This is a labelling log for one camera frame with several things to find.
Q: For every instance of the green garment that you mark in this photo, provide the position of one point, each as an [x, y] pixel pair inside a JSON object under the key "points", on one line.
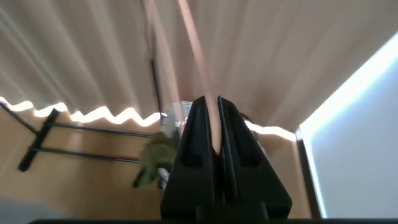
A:
{"points": [[157, 154]]}

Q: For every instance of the white laundry basket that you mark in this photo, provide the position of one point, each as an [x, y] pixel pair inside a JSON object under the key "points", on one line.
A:
{"points": [[183, 112]]}

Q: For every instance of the beige curtain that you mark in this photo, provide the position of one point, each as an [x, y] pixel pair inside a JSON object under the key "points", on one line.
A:
{"points": [[77, 56]]}

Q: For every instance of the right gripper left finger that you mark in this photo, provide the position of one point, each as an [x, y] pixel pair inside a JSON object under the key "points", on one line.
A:
{"points": [[192, 186]]}

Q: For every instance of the pink clothes hanger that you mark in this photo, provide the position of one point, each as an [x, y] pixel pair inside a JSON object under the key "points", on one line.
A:
{"points": [[202, 62]]}

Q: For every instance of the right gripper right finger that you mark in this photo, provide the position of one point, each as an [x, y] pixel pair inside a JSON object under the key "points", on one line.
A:
{"points": [[252, 189]]}

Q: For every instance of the black clothes rack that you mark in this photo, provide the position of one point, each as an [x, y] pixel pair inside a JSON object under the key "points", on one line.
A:
{"points": [[40, 137]]}

